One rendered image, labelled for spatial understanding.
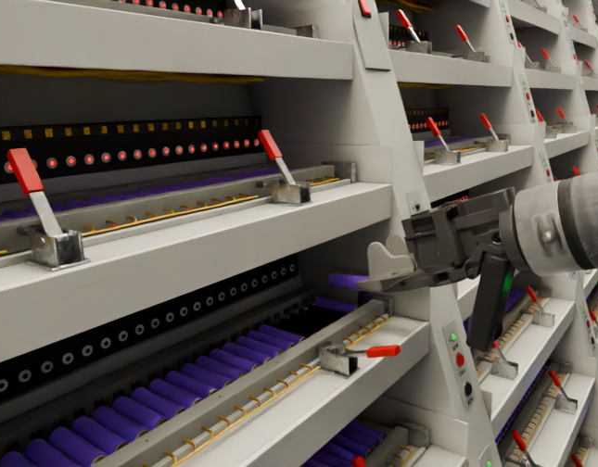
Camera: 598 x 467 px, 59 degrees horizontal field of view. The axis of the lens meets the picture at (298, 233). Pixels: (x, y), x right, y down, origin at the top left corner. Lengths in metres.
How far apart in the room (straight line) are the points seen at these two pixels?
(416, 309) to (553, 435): 0.57
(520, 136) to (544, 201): 0.83
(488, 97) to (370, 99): 0.70
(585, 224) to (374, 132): 0.31
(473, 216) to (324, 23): 0.34
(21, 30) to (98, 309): 0.20
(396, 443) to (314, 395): 0.24
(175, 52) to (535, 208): 0.36
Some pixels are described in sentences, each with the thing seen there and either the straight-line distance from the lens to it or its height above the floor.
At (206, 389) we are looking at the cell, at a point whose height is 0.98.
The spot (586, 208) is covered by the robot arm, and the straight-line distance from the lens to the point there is 0.53.
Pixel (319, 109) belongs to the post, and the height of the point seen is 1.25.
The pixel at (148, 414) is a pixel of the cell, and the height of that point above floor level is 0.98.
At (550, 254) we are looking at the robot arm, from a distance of 0.54.
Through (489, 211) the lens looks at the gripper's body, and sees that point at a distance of 0.58.
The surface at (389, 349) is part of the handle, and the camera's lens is 0.55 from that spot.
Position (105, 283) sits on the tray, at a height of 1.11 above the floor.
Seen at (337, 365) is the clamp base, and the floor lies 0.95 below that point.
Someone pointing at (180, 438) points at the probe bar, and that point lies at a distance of 0.49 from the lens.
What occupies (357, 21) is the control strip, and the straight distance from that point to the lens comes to 0.76.
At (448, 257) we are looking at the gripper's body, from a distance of 0.58.
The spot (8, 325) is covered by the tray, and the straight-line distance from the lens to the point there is 0.37.
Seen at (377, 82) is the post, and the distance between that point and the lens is 0.76.
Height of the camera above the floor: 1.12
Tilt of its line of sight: 2 degrees down
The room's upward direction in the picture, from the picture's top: 16 degrees counter-clockwise
